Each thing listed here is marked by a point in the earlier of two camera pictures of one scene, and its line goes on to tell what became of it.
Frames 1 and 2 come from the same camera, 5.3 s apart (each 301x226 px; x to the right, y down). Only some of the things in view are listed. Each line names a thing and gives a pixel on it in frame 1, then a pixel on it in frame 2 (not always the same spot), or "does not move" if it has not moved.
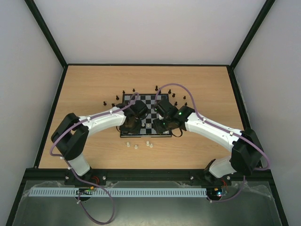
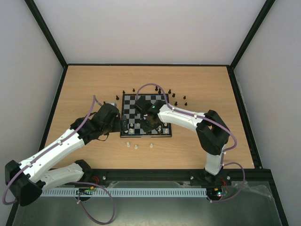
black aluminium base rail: (252, 175) does not move
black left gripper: (136, 130) to (118, 126)
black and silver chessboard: (146, 122) does not move
